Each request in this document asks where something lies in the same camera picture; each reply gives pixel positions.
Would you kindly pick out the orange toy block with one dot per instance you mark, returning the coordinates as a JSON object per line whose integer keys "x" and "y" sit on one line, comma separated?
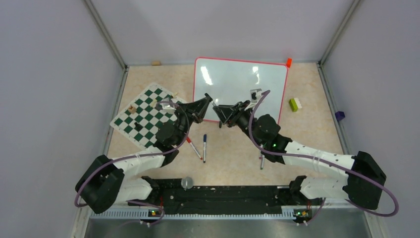
{"x": 289, "y": 62}

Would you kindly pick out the green capped marker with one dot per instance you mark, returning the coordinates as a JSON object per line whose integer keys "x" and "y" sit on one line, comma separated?
{"x": 262, "y": 157}

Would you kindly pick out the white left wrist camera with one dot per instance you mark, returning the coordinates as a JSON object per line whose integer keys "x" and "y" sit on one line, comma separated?
{"x": 168, "y": 105}

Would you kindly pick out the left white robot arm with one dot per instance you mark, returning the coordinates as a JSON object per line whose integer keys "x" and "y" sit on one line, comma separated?
{"x": 108, "y": 181}

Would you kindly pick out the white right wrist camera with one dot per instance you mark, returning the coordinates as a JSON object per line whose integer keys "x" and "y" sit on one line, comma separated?
{"x": 256, "y": 95}

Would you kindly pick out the black chess piece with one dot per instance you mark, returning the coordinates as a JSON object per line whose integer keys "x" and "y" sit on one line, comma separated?
{"x": 137, "y": 126}

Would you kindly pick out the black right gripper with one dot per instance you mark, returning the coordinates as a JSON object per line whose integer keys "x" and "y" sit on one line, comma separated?
{"x": 230, "y": 114}

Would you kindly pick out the green white chessboard mat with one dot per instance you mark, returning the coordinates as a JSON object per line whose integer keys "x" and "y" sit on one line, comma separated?
{"x": 146, "y": 115}

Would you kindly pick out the red capped marker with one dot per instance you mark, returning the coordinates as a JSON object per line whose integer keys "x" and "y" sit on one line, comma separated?
{"x": 194, "y": 148}

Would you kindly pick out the small wooden block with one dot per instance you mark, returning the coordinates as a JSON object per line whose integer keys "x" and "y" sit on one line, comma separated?
{"x": 156, "y": 63}

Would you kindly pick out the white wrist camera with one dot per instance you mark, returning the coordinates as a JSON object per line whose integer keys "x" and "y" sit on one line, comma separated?
{"x": 168, "y": 105}
{"x": 256, "y": 95}

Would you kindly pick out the purple toy block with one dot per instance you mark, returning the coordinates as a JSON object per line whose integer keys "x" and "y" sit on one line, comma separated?
{"x": 339, "y": 115}

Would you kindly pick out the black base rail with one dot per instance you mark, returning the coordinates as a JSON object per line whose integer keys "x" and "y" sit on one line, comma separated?
{"x": 223, "y": 200}

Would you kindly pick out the tan wooden chess piece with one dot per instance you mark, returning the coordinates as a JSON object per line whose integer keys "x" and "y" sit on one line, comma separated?
{"x": 132, "y": 109}

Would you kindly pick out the green and white toy brick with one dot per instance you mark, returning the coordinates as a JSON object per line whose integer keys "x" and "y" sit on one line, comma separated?
{"x": 295, "y": 104}

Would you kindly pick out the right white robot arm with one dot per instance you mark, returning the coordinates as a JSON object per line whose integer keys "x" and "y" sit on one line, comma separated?
{"x": 356, "y": 178}

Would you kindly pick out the blue capped marker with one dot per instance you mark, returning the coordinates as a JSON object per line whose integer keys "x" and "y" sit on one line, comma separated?
{"x": 204, "y": 148}

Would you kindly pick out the grey round knob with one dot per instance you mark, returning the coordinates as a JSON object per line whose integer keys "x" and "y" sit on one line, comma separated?
{"x": 187, "y": 183}

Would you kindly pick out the pink framed whiteboard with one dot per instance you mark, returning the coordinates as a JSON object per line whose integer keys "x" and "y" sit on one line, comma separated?
{"x": 229, "y": 81}

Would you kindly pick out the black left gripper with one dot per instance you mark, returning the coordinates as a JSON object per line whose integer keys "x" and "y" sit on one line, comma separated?
{"x": 194, "y": 110}

